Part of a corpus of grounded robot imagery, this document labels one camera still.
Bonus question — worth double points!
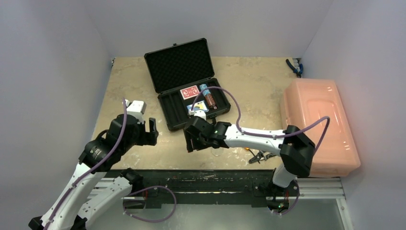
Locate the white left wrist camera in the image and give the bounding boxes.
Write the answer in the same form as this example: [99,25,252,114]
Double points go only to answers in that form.
[124,99,147,116]

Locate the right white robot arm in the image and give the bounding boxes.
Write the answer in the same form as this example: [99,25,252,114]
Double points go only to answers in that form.
[183,116,316,195]

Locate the aluminium frame rails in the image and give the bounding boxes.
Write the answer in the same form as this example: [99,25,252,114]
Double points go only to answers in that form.
[92,177,354,230]

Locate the blue playing card deck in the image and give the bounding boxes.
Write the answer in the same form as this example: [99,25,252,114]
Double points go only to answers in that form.
[186,100,209,113]

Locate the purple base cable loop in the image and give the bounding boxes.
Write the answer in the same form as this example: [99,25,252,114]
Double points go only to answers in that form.
[122,186,177,223]

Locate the blue poker chip stack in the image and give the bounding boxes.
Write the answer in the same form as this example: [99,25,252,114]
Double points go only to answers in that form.
[199,84,208,92]

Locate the red playing card deck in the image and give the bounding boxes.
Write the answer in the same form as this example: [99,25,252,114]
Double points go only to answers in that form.
[180,85,200,100]

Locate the black poker set case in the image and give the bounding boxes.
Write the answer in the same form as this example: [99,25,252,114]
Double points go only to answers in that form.
[144,38,231,131]

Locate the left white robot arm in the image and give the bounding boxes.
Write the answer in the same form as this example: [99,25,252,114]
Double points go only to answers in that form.
[28,112,158,230]

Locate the blue handled pliers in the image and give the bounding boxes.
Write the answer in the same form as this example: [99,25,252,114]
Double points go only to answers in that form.
[285,59,304,78]

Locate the black table front rail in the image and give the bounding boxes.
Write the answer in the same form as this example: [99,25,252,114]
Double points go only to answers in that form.
[104,169,300,210]

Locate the orange translucent storage bin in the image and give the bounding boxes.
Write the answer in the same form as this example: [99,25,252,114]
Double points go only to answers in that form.
[281,78,361,178]

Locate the black wire stripper pliers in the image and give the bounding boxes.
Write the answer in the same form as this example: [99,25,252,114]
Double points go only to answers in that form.
[248,151,276,164]

